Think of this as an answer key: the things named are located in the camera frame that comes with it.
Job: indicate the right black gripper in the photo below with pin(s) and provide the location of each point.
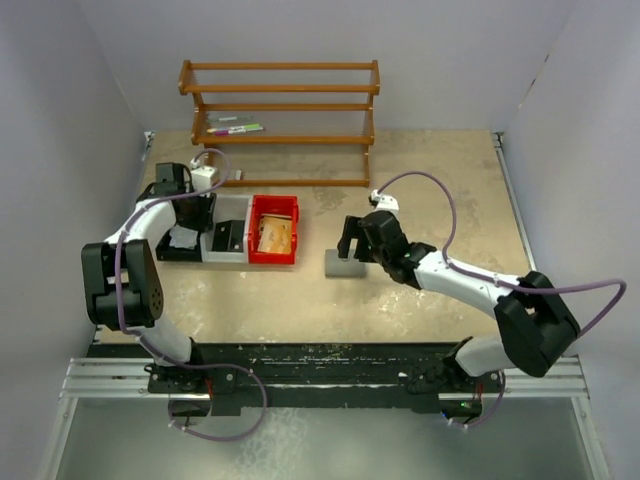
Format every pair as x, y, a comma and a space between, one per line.
352, 230

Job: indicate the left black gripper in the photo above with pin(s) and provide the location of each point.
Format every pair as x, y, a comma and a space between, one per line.
205, 221

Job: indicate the grey card holder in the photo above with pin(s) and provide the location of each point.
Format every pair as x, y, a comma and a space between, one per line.
339, 268

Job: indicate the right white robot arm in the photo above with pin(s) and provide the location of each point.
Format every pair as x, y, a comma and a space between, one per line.
535, 325

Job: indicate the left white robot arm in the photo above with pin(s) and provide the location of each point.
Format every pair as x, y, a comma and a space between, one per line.
122, 288

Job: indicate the crumpled plastic bag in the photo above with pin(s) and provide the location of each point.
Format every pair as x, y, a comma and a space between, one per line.
182, 238

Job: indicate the white plastic bin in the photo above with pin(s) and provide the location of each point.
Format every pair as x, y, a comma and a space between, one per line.
228, 207

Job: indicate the black object in white bin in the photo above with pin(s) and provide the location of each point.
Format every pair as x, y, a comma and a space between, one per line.
228, 236

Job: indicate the black plastic bin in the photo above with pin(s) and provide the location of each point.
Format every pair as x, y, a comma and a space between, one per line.
165, 253

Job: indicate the red plastic bin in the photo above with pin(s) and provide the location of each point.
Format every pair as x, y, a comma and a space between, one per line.
272, 205

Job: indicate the wooden pieces in red bin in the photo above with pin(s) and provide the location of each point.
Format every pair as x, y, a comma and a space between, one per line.
275, 234

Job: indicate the pink marker pen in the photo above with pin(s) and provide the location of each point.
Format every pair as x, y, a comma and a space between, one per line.
225, 132

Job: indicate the light green marker pen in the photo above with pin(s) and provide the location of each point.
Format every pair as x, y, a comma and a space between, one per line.
248, 128

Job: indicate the wooden slatted rack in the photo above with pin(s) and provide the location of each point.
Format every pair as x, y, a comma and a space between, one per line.
298, 103

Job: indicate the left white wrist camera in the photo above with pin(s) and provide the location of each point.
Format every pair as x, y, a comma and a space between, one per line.
202, 176

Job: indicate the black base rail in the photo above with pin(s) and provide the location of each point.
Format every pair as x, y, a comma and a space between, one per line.
228, 378

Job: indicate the aluminium frame rail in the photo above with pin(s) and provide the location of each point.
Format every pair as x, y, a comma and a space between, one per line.
126, 378

